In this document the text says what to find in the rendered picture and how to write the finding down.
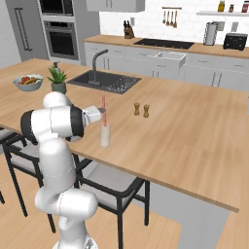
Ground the brown salt shaker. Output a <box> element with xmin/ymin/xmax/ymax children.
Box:
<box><xmin>143</xmin><ymin>103</ymin><xmax>151</xmax><ymax>119</ymax></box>

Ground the grey fridge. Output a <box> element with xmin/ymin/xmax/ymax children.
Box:
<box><xmin>4</xmin><ymin>0</ymin><xmax>50</xmax><ymax>62</ymax></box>

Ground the grey soap dispenser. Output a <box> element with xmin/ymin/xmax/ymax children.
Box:
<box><xmin>53</xmin><ymin>61</ymin><xmax>62</xmax><ymax>76</ymax></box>

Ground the black toaster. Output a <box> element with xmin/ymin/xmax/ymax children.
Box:
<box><xmin>222</xmin><ymin>32</ymin><xmax>249</xmax><ymax>52</ymax></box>

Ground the red white striped straw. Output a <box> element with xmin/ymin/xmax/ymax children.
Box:
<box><xmin>100</xmin><ymin>94</ymin><xmax>108</xmax><ymax>127</ymax></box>

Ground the grey base cupboard run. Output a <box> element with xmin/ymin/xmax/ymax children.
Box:
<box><xmin>83</xmin><ymin>41</ymin><xmax>249</xmax><ymax>93</ymax></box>

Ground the dark grey tap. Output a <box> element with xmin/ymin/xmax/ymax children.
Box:
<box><xmin>88</xmin><ymin>49</ymin><xmax>110</xmax><ymax>87</ymax></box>

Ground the black chair grey seat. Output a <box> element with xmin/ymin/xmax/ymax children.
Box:
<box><xmin>73</xmin><ymin>158</ymin><xmax>151</xmax><ymax>249</ymax></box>
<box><xmin>0</xmin><ymin>126</ymin><xmax>56</xmax><ymax>234</ymax></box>

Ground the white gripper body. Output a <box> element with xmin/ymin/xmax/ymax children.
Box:
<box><xmin>84</xmin><ymin>104</ymin><xmax>102</xmax><ymax>125</ymax></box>

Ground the black hob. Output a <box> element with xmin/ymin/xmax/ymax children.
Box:
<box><xmin>132</xmin><ymin>37</ymin><xmax>196</xmax><ymax>51</ymax></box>

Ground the grey bowl of fruit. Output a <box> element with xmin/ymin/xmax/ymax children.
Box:
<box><xmin>13</xmin><ymin>74</ymin><xmax>44</xmax><ymax>92</ymax></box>

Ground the grey wall cupboard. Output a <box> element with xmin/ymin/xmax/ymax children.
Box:
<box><xmin>86</xmin><ymin>0</ymin><xmax>147</xmax><ymax>14</ymax></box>

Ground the white wall shelf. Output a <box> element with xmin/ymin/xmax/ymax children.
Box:
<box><xmin>196</xmin><ymin>10</ymin><xmax>249</xmax><ymax>18</ymax></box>

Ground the green potted plant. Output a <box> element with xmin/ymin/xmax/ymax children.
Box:
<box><xmin>46</xmin><ymin>65</ymin><xmax>68</xmax><ymax>95</ymax></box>

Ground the brown knife block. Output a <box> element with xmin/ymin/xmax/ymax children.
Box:
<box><xmin>123</xmin><ymin>19</ymin><xmax>136</xmax><ymax>40</ymax></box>

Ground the yellow jar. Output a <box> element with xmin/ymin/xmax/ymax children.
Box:
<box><xmin>217</xmin><ymin>0</ymin><xmax>227</xmax><ymax>13</ymax></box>

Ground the dark grey sink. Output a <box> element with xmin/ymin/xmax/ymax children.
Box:
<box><xmin>66</xmin><ymin>70</ymin><xmax>143</xmax><ymax>95</ymax></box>

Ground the white drawer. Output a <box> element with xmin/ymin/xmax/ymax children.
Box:
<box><xmin>153</xmin><ymin>51</ymin><xmax>188</xmax><ymax>71</ymax></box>

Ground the steel black oven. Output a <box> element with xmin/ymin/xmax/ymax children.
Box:
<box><xmin>42</xmin><ymin>20</ymin><xmax>81</xmax><ymax>62</ymax></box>

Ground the black microwave oven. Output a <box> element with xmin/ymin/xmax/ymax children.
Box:
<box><xmin>38</xmin><ymin>0</ymin><xmax>76</xmax><ymax>17</ymax></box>

